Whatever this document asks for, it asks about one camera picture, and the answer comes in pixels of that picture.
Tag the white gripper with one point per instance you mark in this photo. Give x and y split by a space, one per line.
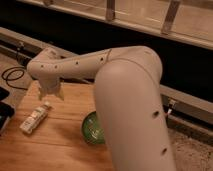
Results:
50 86

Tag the white plastic bottle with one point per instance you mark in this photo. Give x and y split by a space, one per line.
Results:
33 120

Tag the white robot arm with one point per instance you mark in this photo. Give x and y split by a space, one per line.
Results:
127 101

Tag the green ceramic bowl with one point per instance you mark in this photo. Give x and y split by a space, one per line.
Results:
91 129

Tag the black device at left edge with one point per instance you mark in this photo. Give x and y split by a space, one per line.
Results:
6 111

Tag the metal rail along wall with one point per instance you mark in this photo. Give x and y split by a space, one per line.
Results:
14 40

